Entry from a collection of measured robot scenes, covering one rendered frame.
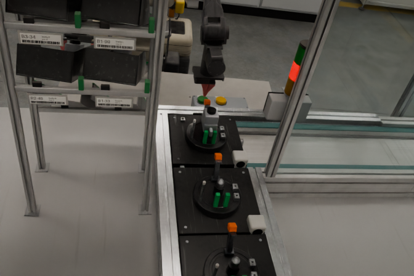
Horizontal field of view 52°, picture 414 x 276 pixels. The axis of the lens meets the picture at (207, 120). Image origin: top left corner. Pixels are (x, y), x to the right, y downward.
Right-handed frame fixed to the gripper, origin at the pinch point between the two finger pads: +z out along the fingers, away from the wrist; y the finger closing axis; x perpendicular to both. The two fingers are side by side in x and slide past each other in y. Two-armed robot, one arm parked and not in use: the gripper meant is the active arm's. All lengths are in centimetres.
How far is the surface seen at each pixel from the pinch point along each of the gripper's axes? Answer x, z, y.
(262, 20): 269, 107, 113
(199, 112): 0.8, 9.1, -0.5
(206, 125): -17.0, -0.2, -1.6
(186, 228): -50, 8, -10
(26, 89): -35, -26, -49
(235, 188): -38.7, 4.5, 4.4
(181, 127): -8.6, 8.1, -8.0
